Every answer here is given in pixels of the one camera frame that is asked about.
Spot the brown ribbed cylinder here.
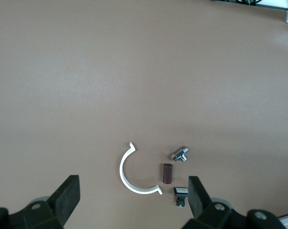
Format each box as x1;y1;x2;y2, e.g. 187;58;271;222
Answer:
161;163;174;185

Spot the white semicircular pipe clamp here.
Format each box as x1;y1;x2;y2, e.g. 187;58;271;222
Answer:
119;142;164;196

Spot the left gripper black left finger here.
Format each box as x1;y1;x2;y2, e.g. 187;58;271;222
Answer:
8;175;81;229

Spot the black square push-button switch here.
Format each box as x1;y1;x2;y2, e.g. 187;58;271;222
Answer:
172;187;190;208

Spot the silver metal tee fitting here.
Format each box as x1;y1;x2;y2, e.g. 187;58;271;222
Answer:
170;145;190;163

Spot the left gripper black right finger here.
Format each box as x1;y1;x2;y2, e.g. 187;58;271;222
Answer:
185;175;251;229

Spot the tangled black cable bundle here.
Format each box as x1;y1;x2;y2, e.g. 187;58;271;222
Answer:
229;0;261;5

